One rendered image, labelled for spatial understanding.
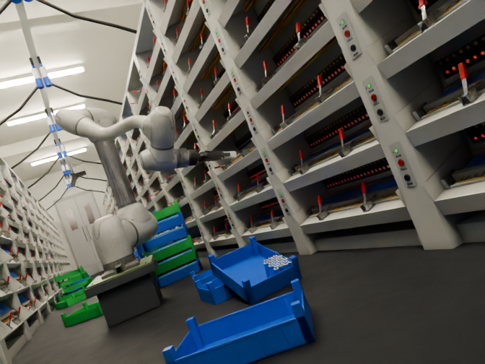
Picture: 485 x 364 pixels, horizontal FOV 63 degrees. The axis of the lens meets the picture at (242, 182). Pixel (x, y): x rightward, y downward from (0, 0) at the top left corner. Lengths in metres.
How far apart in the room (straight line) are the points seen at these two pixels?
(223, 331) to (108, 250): 1.04
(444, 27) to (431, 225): 0.49
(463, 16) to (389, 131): 0.33
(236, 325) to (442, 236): 0.57
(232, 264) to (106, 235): 0.69
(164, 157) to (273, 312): 0.95
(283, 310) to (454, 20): 0.74
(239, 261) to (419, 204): 0.73
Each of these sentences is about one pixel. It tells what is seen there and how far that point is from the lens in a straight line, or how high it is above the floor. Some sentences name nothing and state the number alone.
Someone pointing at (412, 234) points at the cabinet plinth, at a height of 0.03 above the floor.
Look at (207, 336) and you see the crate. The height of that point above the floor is 0.02.
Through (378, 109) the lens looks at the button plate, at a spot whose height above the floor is 0.40.
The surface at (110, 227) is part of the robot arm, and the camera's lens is 1.98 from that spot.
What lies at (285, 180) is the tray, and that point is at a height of 0.33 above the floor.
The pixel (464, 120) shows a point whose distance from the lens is 1.00.
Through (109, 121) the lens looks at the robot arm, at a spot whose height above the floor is 0.96.
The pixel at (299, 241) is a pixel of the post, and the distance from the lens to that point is 1.72.
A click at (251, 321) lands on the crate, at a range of 1.04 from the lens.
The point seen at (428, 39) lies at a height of 0.49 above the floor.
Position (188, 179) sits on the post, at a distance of 2.99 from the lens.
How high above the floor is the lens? 0.30
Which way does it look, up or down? 3 degrees up
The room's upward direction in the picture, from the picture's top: 22 degrees counter-clockwise
